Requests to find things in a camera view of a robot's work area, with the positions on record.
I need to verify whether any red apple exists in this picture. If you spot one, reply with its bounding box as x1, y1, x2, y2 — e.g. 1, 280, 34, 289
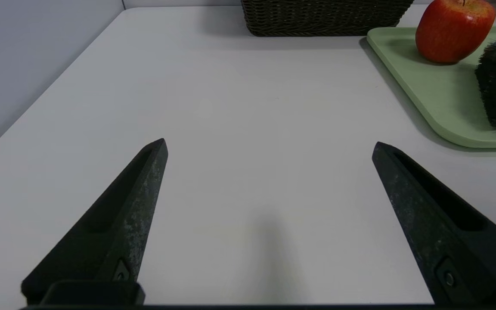
415, 0, 496, 65

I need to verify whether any light green plastic tray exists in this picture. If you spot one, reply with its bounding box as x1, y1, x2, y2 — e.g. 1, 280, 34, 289
366, 26, 496, 149

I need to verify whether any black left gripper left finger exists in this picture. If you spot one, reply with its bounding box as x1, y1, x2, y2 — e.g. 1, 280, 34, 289
21, 138, 168, 306

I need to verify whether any dark brown wicker basket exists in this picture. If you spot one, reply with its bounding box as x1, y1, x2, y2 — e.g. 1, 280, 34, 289
241, 0, 415, 37

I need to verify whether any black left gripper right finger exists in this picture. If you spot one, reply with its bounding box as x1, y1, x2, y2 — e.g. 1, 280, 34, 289
372, 142, 496, 306

